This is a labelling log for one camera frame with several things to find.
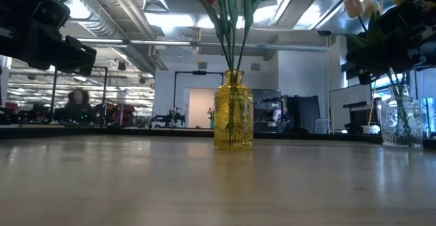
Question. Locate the person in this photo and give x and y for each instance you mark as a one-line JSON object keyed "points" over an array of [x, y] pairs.
{"points": [[78, 105]]}

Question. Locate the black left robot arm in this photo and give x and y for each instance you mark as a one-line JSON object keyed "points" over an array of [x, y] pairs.
{"points": [[20, 1]]}

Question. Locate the white door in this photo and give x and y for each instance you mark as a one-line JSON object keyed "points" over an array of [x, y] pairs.
{"points": [[201, 108]]}

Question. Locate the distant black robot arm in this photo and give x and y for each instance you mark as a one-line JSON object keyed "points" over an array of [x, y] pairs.
{"points": [[168, 118]]}

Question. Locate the black upright panel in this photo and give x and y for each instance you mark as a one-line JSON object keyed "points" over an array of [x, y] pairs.
{"points": [[306, 113]]}

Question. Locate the black aluminium table frame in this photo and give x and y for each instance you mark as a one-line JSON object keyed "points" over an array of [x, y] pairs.
{"points": [[136, 132]]}

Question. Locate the silver ventilation duct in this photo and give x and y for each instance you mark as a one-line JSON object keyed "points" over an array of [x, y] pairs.
{"points": [[109, 25]]}

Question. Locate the black equipment rack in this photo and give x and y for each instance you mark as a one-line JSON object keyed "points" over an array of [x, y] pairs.
{"points": [[267, 108]]}

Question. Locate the clear glass vase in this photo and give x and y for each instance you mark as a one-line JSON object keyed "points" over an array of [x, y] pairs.
{"points": [[402, 120]]}

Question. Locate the black metal rig frame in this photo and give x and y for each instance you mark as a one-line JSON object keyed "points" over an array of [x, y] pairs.
{"points": [[102, 83], [199, 72]]}

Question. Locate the yellow glass vase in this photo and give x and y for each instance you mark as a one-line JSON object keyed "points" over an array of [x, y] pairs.
{"points": [[233, 117]]}

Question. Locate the maroon artificial tulip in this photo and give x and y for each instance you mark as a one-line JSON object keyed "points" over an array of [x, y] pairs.
{"points": [[248, 4]]}

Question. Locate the white panel board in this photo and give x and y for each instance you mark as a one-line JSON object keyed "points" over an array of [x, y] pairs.
{"points": [[349, 107]]}

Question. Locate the grey ceiling pipe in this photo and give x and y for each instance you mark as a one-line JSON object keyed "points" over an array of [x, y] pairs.
{"points": [[163, 43]]}

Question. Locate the white round base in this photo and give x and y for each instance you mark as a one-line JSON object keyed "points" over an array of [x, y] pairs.
{"points": [[370, 129]]}

